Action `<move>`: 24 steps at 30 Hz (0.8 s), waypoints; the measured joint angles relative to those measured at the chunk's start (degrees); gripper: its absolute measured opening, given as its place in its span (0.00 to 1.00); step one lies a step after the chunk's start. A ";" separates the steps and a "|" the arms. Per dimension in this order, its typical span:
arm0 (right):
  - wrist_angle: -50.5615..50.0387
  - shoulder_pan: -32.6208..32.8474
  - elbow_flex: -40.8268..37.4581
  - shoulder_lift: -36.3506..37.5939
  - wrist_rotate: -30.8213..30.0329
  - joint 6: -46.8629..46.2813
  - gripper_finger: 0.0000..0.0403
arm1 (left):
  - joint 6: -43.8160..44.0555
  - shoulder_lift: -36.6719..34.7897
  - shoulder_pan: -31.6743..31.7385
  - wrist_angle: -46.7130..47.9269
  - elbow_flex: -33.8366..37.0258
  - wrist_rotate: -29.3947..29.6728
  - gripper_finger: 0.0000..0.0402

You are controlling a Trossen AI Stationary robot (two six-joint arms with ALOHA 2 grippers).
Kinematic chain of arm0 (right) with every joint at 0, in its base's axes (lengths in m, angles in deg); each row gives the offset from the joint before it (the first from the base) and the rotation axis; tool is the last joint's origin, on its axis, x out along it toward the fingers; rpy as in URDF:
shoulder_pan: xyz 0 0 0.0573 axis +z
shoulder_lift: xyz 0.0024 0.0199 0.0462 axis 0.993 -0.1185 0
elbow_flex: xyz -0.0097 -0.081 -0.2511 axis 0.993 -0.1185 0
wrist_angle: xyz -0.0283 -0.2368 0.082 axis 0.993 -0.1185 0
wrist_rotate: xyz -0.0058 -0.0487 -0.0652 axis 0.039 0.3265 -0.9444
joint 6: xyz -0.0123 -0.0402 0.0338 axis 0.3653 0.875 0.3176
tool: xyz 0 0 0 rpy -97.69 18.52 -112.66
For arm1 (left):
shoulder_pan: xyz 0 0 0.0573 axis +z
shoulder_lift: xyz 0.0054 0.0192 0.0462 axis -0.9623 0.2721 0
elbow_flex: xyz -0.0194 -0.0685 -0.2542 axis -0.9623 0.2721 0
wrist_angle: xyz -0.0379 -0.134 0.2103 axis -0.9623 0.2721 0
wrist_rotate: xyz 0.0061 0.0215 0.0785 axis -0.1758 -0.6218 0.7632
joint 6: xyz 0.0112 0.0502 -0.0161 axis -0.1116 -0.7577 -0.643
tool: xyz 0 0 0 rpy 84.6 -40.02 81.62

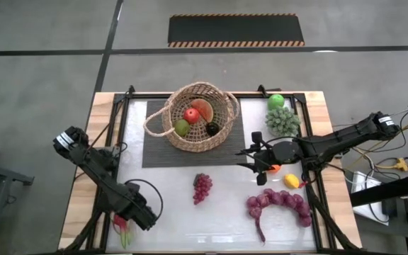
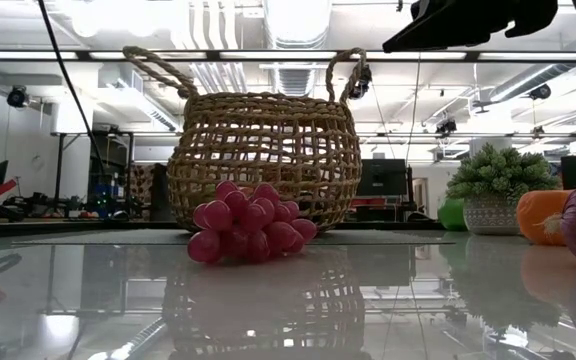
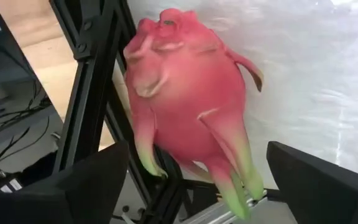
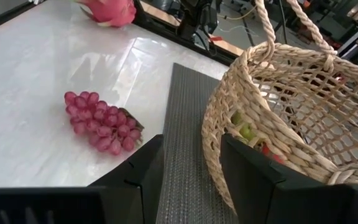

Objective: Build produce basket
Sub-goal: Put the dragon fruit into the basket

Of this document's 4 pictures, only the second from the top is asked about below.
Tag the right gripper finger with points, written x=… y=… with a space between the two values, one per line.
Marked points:
x=433 y=35

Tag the bright green apple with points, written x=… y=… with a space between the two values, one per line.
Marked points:
x=450 y=215

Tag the orange fruit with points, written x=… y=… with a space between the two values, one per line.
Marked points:
x=540 y=215

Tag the red grape bunch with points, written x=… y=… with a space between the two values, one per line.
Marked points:
x=218 y=216

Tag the potted green succulent plant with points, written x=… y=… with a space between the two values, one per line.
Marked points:
x=490 y=215

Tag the glossy white table sheet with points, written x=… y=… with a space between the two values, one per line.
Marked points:
x=418 y=325

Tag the black metal rack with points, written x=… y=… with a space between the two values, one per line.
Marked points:
x=110 y=165

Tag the silver round air duct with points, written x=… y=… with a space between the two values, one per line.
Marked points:
x=298 y=20

